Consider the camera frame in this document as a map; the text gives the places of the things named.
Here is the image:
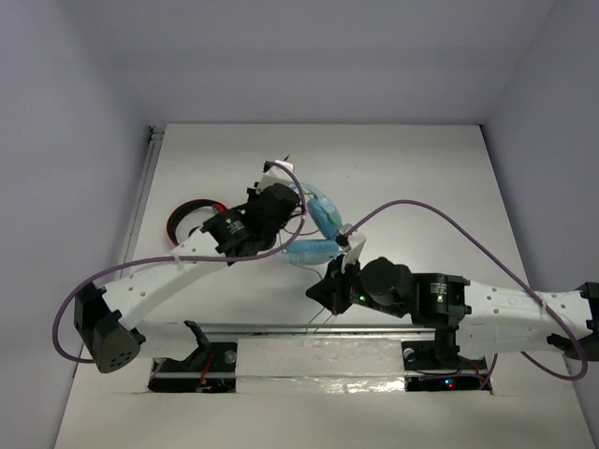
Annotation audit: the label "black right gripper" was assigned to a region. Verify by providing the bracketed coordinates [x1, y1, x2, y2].
[306, 252, 406, 318]

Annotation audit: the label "green headphone cable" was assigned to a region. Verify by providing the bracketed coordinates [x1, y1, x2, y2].
[294, 261, 341, 336]

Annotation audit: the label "light blue headphones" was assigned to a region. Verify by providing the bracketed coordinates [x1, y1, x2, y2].
[277, 182, 343, 266]

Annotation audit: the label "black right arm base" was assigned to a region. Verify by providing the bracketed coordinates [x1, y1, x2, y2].
[402, 337, 496, 393]

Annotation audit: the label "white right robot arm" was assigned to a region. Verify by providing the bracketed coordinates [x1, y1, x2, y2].
[306, 257, 598, 368]

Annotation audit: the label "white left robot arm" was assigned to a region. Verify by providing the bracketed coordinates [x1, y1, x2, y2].
[74, 183, 301, 373]

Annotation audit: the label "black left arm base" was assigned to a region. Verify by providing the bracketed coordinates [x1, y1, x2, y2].
[148, 320, 238, 394]

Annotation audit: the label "red and black headphones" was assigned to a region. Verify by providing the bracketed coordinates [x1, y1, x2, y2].
[166, 198, 227, 247]

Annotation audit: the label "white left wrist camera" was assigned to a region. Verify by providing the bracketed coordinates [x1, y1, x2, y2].
[257, 160, 294, 190]

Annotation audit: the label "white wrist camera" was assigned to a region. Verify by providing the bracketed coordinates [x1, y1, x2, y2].
[257, 160, 294, 190]
[335, 224, 367, 273]

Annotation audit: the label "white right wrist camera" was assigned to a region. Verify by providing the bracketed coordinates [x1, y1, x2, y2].
[335, 224, 367, 273]

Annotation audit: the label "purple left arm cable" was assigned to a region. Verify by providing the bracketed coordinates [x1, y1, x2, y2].
[51, 160, 308, 365]

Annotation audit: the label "red headphone cable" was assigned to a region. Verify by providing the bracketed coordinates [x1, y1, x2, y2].
[275, 152, 310, 238]

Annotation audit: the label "aluminium rail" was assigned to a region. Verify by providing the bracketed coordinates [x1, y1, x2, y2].
[139, 322, 469, 337]

